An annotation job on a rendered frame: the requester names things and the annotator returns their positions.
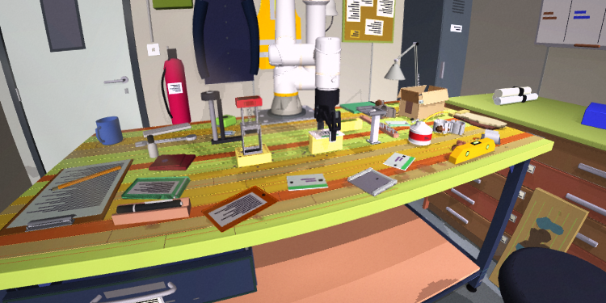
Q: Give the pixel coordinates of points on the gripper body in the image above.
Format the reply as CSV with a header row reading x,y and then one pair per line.
x,y
327,99

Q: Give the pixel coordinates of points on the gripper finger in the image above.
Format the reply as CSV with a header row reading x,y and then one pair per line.
x,y
335,125
320,120

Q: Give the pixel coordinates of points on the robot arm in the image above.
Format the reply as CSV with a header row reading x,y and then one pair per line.
x,y
289,33

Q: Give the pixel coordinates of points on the red-topped date stamp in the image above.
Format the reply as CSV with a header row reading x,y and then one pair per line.
x,y
249,102

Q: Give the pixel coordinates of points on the orange tag holder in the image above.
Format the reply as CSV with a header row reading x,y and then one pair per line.
x,y
239,207

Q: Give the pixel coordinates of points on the green-framed tag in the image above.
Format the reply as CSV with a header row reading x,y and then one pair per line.
x,y
156,188

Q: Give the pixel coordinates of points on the yellow block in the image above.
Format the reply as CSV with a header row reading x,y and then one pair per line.
x,y
253,157
324,145
351,125

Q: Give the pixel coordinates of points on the green mat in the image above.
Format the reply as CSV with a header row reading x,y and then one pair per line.
x,y
357,107

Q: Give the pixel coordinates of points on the grey T-shaped stand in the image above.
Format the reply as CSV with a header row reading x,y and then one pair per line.
x,y
375,123

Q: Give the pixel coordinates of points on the white card with green edge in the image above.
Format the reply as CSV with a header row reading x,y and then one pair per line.
x,y
307,182

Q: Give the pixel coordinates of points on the grey desk lamp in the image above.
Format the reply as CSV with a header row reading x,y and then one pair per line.
x,y
394,73

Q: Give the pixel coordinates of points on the white and green card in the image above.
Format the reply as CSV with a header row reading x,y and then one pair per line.
x,y
399,161

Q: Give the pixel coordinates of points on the white and red tin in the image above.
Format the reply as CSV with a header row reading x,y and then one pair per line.
x,y
420,135

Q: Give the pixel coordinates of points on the cardboard box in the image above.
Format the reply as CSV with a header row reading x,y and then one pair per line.
x,y
423,101

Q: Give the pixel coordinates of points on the yellow high-visibility vest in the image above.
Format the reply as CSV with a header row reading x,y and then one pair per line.
x,y
264,33

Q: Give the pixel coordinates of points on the small green block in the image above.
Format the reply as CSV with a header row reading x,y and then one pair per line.
x,y
227,121

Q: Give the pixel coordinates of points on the cork notice board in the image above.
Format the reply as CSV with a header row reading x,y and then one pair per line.
x,y
369,9

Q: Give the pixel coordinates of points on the white tape roll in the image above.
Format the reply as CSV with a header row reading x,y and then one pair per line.
x,y
458,127
441,127

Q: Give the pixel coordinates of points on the green-edged workbench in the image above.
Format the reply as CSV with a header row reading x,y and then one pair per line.
x,y
284,227

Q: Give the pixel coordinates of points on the navy jacket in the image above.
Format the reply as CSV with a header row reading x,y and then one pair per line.
x,y
225,37

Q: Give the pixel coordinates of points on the grey-blue locker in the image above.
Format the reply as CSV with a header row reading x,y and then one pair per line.
x,y
438,33

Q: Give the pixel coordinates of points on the yellow spirit level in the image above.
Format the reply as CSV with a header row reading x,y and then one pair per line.
x,y
471,151

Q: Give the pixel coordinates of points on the wooden brush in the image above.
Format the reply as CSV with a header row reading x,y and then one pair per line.
x,y
480,119

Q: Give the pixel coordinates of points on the red fire extinguisher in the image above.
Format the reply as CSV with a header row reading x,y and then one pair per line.
x,y
177,90

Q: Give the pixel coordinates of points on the grey steel ruler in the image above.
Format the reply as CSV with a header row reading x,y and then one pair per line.
x,y
166,129

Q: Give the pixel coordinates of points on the maroon ink pad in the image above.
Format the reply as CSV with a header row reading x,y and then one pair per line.
x,y
171,162

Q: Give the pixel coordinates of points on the grey wrench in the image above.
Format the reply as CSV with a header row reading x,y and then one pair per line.
x,y
165,141

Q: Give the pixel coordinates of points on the grey cylinder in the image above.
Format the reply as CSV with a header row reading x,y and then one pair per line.
x,y
492,137

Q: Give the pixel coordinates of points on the small grey bottle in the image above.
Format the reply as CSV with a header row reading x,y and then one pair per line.
x,y
152,147

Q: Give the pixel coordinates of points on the white paper rolls bundle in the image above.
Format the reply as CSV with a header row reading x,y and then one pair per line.
x,y
513,95

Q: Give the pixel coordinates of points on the black marker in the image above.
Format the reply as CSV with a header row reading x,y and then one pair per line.
x,y
149,206

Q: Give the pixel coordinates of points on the pink block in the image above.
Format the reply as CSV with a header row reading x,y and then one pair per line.
x,y
151,217

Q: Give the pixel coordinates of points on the blue mug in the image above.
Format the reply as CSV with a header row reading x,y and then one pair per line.
x,y
110,131

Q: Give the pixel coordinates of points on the green-topped drawer counter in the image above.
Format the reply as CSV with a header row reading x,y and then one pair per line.
x,y
558,151

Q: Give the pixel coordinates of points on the painted wooden board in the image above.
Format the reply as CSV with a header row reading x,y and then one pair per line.
x,y
539,227

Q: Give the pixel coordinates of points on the orange pencil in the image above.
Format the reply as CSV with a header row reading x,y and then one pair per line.
x,y
90,177

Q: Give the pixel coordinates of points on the white door with dark window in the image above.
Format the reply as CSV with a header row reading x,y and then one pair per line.
x,y
71,94

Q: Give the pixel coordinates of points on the blue box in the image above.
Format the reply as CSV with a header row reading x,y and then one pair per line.
x,y
595,116

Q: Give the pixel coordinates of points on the grey clipboard with paper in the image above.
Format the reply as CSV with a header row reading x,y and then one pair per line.
x,y
71,199

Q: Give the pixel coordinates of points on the dark round stool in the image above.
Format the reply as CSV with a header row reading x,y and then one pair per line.
x,y
554,277

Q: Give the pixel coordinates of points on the grey base plate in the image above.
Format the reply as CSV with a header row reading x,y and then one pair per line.
x,y
303,116

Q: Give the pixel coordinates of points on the white wall switch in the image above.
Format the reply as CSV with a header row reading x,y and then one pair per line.
x,y
153,49

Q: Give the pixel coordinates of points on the white wall cupboard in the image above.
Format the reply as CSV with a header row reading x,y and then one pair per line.
x,y
573,4

